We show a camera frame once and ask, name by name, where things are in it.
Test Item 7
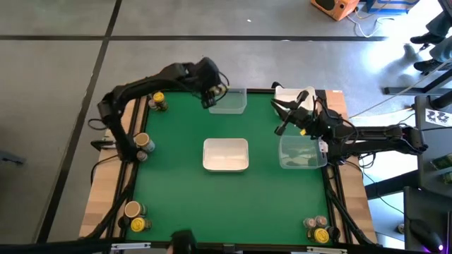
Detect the dark floor bracket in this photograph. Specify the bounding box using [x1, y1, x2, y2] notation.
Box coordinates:
[0, 150, 26, 166]

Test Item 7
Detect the thin white cord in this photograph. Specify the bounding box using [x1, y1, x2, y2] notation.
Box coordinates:
[348, 59, 452, 120]

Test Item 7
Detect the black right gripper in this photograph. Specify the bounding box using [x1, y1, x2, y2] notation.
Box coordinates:
[270, 90, 331, 139]

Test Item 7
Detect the black computer mouse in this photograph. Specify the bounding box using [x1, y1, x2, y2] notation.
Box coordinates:
[409, 219, 444, 252]

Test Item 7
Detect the orange speaker box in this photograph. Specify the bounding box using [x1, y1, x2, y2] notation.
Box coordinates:
[310, 0, 361, 21]

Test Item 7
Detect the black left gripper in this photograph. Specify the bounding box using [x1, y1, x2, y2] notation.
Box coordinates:
[190, 56, 230, 109]

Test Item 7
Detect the tan-lid large spice jar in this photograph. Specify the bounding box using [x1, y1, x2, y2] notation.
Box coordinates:
[124, 200, 148, 219]
[134, 132, 157, 153]

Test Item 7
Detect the metal bracket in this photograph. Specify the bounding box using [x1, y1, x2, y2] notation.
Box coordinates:
[111, 242, 152, 251]
[306, 246, 349, 254]

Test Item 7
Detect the dark side desk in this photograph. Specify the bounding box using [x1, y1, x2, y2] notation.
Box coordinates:
[415, 95, 452, 198]

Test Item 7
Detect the white plastic bin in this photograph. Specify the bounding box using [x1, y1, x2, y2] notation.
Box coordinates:
[202, 138, 250, 173]
[274, 85, 318, 118]

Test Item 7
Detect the black table frame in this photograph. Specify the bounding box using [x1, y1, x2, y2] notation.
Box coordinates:
[84, 85, 378, 252]

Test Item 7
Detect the green table mat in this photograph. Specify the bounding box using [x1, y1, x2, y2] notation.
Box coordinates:
[125, 90, 335, 247]

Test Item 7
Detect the black cable bundle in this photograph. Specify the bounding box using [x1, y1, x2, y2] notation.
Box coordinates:
[352, 150, 378, 171]

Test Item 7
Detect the black low desk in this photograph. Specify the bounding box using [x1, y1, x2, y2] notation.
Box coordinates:
[403, 186, 452, 253]

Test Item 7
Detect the black floor stand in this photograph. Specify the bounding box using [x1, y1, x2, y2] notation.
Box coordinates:
[383, 68, 452, 110]

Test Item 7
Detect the black overhead beam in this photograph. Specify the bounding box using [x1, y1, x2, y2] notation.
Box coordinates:
[0, 238, 117, 254]

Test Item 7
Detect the person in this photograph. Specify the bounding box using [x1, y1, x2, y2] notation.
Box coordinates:
[168, 229, 198, 254]
[409, 10, 452, 75]

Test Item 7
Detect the white floor cable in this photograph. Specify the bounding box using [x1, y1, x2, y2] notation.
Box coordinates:
[347, 12, 396, 39]

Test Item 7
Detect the white marked paper sheet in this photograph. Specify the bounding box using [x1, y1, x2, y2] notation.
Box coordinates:
[425, 108, 452, 127]

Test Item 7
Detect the blue box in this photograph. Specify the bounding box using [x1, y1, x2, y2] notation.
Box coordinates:
[365, 0, 421, 16]

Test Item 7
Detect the clear plastic bin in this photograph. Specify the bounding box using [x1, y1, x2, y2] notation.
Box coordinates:
[278, 135, 328, 170]
[208, 87, 248, 115]

